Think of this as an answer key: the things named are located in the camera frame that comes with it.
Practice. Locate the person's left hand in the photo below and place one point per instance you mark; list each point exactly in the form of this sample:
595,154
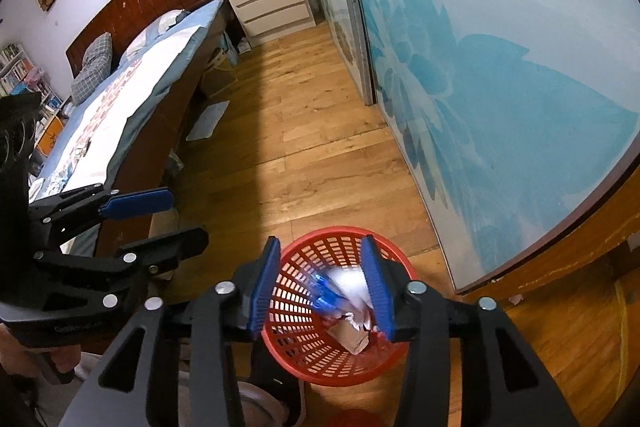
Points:
19,360

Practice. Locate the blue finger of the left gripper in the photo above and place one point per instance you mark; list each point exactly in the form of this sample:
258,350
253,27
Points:
81,208
155,255

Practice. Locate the white bookshelf with books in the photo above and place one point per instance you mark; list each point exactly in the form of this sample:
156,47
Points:
20,75

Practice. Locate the white pink leaf blanket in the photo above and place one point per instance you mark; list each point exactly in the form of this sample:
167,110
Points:
93,144

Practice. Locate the red plastic trash basket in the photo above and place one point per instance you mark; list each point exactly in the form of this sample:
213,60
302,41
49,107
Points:
298,337

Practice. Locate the cream bedside drawer cabinet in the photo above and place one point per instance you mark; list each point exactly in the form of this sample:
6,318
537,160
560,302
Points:
266,20

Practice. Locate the grey checked pillow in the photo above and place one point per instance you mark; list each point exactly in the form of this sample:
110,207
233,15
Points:
96,66

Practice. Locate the white blue pillow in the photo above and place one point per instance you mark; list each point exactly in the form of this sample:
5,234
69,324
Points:
155,29

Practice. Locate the wooden bed frame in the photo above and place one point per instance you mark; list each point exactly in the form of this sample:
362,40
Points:
144,162

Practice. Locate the blue floral sliding door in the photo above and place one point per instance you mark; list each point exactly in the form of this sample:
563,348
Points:
515,116

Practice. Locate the blue bed sheet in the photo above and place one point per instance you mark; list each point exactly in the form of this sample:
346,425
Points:
200,17

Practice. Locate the blue white plastic wrapper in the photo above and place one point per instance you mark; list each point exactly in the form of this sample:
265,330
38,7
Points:
335,291

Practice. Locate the crumpled brown paper trash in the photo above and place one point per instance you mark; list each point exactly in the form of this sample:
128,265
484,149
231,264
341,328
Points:
351,331

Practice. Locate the grey floor mat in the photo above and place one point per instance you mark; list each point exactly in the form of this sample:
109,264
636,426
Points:
207,122

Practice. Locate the orange box on shelf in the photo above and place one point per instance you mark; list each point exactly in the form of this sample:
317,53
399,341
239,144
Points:
48,137

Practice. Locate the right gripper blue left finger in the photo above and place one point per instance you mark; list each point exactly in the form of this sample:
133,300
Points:
232,311

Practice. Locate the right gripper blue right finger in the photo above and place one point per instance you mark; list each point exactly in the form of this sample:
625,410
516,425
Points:
408,311

